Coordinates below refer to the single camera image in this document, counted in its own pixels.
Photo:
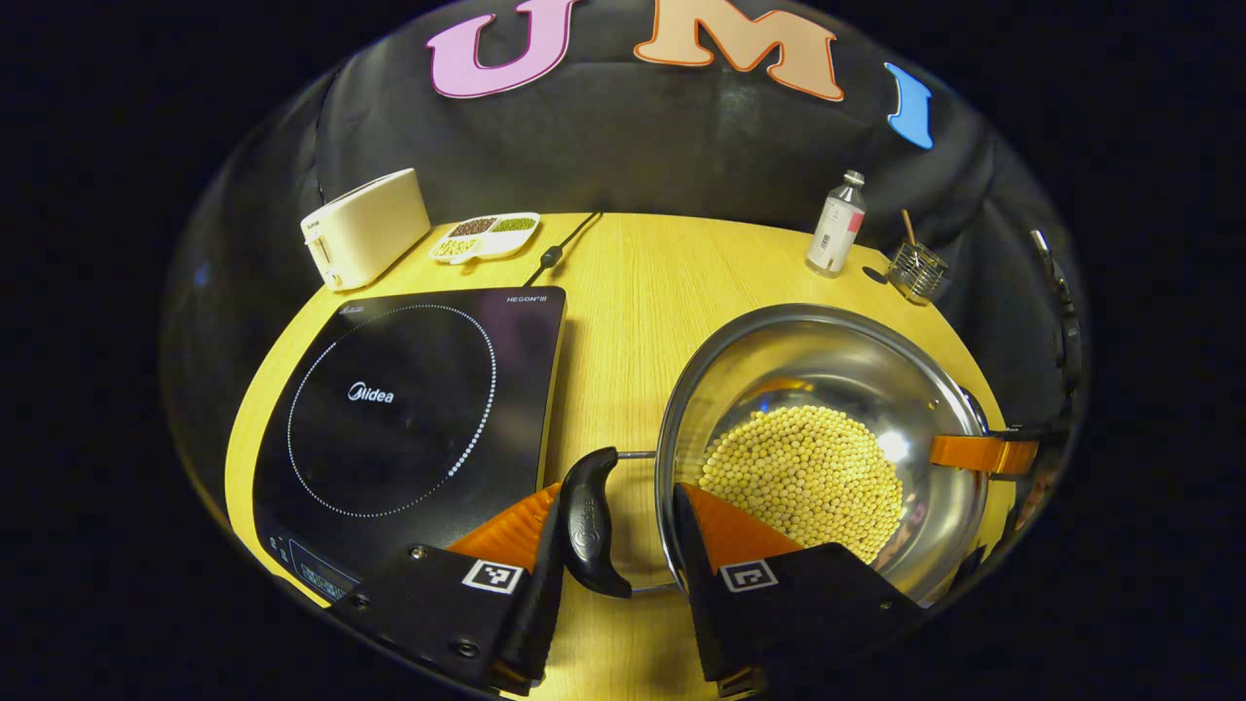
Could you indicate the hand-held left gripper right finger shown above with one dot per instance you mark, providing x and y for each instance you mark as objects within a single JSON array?
[{"x": 696, "y": 594}]

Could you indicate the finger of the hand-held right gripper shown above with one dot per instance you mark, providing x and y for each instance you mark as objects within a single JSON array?
[{"x": 973, "y": 454}]

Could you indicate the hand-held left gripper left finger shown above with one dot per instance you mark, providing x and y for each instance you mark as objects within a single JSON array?
[{"x": 545, "y": 604}]

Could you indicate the stainless steel pot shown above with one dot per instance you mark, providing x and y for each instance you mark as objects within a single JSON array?
[{"x": 827, "y": 360}]

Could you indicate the black induction cooktop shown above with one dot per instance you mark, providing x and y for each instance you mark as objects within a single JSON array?
[{"x": 389, "y": 438}]

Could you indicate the dark metal stand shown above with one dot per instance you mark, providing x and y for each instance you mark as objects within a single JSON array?
[{"x": 1069, "y": 341}]

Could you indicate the pile of yellow soybeans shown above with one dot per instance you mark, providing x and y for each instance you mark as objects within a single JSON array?
[{"x": 808, "y": 477}]

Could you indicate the glass jar with stick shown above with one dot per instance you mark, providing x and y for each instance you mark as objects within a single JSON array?
[{"x": 917, "y": 273}]

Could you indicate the small black cap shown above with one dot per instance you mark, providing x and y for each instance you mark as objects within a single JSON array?
[{"x": 875, "y": 276}]

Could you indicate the small clear labelled bottle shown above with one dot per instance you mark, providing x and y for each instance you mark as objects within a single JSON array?
[{"x": 835, "y": 239}]

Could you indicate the white divided bean dish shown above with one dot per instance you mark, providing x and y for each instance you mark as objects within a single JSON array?
[{"x": 487, "y": 239}]

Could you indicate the white toaster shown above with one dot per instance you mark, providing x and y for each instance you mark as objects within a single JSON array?
[{"x": 365, "y": 229}]

